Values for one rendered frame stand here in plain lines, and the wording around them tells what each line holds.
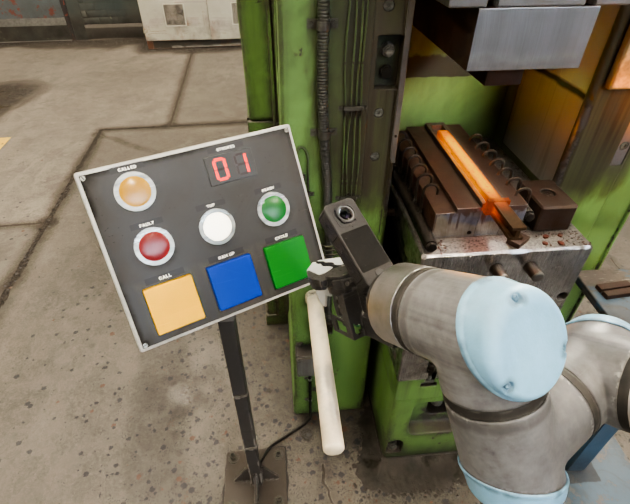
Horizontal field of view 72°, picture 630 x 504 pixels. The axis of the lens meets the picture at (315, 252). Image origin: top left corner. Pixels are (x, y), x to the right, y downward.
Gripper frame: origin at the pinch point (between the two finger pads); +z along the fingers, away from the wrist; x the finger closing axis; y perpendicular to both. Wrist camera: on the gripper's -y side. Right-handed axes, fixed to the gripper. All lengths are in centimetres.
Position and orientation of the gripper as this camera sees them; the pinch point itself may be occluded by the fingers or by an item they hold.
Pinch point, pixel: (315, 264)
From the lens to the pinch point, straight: 65.7
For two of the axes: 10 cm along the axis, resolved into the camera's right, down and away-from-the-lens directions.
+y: 2.5, 9.4, 2.1
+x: 8.6, -3.2, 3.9
